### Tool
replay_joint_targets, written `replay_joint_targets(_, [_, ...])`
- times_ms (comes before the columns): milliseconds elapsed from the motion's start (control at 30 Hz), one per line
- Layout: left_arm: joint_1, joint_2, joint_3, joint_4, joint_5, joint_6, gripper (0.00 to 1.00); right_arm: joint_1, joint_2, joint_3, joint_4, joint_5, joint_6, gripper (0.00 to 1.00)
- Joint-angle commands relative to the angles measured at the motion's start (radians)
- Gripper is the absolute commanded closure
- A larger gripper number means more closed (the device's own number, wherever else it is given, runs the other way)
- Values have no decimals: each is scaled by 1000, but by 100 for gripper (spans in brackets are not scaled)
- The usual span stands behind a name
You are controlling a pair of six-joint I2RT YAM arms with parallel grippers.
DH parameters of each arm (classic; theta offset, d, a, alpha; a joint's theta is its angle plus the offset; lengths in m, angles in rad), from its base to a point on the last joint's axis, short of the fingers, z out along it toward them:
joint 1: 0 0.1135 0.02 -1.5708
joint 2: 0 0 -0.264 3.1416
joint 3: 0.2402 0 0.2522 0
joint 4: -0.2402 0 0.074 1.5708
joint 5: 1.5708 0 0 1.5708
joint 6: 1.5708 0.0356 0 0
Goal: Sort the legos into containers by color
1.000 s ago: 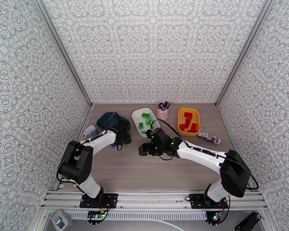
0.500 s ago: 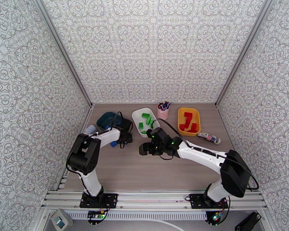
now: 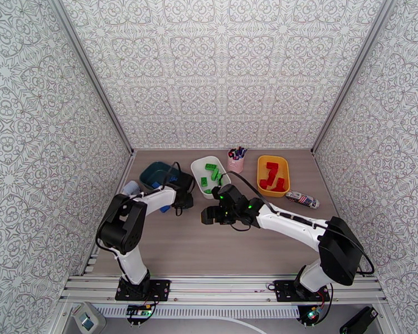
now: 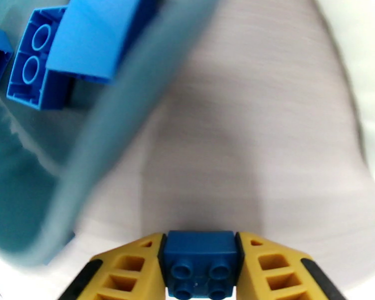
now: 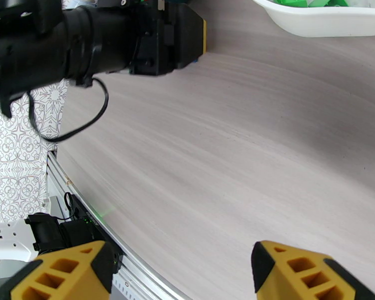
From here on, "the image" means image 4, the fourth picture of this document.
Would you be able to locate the teal plastic container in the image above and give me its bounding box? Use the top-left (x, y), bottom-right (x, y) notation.
top-left (0, 0), bottom-right (221, 267)

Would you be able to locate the tall blue lego brick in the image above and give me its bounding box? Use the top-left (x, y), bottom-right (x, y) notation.
top-left (45, 0), bottom-right (159, 85)

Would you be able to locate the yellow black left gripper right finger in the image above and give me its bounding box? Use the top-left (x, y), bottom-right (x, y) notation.
top-left (234, 231), bottom-right (348, 300)

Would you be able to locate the blue two-by-three lego brick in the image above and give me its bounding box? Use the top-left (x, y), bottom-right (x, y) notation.
top-left (6, 5), bottom-right (74, 111)

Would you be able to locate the white plastic container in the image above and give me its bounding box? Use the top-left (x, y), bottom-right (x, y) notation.
top-left (312, 0), bottom-right (375, 194)

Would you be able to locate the dark blue two-by-two lego brick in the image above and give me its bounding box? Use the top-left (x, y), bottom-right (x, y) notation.
top-left (163, 230), bottom-right (240, 300)

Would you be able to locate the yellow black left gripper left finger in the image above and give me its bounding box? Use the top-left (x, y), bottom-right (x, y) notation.
top-left (56, 232), bottom-right (169, 300)

